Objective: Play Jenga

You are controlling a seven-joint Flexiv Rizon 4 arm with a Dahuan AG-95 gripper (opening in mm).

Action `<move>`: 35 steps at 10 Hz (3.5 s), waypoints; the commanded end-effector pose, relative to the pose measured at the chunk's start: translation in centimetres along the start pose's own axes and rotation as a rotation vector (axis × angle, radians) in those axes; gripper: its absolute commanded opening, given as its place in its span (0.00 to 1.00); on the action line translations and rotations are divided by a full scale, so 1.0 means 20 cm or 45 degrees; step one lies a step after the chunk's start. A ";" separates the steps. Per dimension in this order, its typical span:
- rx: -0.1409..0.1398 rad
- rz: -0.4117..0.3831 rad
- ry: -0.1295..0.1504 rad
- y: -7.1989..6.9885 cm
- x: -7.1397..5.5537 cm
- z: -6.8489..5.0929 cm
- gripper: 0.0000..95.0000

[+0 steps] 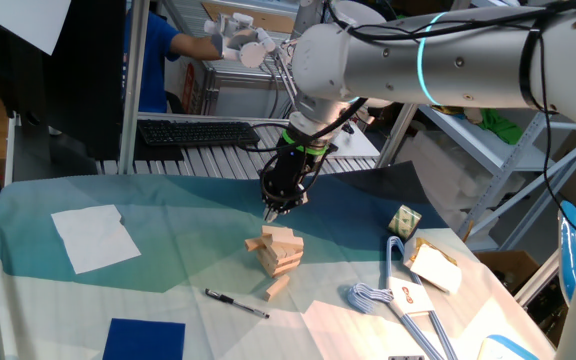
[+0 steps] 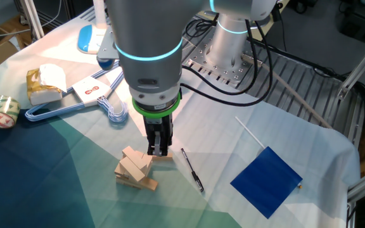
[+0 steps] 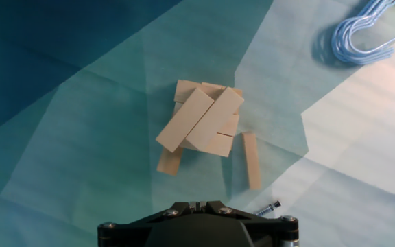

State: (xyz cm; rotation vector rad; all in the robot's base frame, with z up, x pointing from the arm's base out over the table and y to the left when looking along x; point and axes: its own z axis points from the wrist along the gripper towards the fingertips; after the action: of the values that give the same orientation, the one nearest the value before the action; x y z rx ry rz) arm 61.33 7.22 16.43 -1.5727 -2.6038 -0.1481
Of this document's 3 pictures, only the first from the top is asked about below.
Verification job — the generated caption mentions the white flat board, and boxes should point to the white flat board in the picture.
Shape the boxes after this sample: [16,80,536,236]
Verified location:
[327,124,381,160]

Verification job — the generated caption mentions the blue green patterned tablecloth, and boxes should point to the blue green patterned tablecloth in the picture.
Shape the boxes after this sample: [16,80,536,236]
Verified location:
[0,172,559,360]

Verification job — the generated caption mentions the white round device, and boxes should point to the white round device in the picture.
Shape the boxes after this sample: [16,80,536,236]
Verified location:
[332,0,387,24]

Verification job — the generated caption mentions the person in blue shirt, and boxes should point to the person in blue shirt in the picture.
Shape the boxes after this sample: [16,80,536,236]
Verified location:
[123,10,182,114]

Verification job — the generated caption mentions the golden tissue pack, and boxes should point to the golden tissue pack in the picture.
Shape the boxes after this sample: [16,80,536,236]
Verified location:
[402,237,464,295]

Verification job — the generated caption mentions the grey metal shelf rack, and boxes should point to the grey metal shelf rack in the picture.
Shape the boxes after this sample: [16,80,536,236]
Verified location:
[417,104,576,251]

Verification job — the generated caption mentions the bare person forearm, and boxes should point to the bare person forearm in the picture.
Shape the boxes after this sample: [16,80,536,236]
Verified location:
[170,32,225,62]

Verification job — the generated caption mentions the black computer monitor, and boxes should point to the black computer monitor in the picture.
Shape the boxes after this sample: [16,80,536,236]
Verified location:
[0,0,128,184]

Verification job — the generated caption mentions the wooden board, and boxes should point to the wooden board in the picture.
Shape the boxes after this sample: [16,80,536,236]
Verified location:
[201,1,297,35]

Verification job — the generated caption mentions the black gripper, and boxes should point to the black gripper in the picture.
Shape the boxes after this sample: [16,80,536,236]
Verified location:
[259,144,330,224]

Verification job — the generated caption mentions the large white board sheet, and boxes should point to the large white board sheet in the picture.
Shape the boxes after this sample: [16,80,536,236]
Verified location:
[0,0,73,56]

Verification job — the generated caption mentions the green cloth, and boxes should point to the green cloth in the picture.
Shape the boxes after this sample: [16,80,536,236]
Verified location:
[477,108,525,146]

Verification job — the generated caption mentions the blue square sheet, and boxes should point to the blue square sheet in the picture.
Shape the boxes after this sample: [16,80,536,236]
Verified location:
[101,317,187,360]

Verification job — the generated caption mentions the black ballpoint pen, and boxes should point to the black ballpoint pen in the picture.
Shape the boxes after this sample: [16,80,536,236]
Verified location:
[204,288,271,320]

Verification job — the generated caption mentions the white haptic control device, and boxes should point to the white haptic control device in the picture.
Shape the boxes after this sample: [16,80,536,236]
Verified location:
[202,12,278,70]

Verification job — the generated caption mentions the brown cardboard box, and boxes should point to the brown cardboard box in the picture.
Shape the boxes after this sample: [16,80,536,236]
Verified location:
[473,248,544,301]

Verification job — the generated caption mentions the black computer keyboard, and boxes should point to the black computer keyboard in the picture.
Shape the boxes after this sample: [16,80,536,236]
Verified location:
[136,118,262,148]

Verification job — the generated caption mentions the printed packing tape roll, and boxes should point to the printed packing tape roll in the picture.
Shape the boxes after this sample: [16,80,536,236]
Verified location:
[386,203,423,240]

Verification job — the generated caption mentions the dark grey mat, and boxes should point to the dark grey mat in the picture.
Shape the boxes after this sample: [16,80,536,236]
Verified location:
[335,160,449,229]

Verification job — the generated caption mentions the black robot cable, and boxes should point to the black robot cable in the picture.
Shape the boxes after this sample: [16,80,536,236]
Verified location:
[231,0,576,261]

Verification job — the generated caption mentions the white paper with notched corner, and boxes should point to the white paper with notched corner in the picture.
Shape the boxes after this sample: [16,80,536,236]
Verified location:
[50,203,143,275]

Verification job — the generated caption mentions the blue white hanger bundle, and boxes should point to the blue white hanger bundle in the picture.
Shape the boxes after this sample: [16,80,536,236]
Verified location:
[346,235,459,360]

